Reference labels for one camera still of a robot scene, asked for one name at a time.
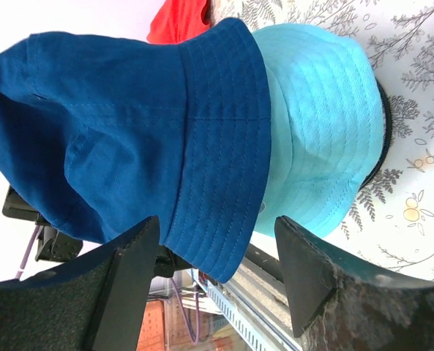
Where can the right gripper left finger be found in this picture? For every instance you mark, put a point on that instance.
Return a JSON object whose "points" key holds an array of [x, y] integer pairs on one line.
{"points": [[94, 302]]}

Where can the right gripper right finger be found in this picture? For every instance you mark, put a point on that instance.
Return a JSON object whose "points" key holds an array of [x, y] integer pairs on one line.
{"points": [[339, 301]]}

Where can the dark blue bucket hat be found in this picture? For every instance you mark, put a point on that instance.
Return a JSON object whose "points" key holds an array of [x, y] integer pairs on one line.
{"points": [[98, 133]]}

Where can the teal bucket hat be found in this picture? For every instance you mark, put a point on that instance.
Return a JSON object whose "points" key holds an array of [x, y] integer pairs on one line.
{"points": [[326, 126]]}

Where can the black wire hat stand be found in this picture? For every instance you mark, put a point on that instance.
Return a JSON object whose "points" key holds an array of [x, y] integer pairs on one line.
{"points": [[387, 136]]}

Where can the red cloth hat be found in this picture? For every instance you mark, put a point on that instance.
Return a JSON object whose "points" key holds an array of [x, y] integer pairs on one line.
{"points": [[178, 21]]}

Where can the floral table mat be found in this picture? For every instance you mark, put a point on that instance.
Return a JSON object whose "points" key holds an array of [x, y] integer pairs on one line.
{"points": [[391, 223]]}

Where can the aluminium front rail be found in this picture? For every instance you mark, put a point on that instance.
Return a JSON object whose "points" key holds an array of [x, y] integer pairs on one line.
{"points": [[254, 302]]}

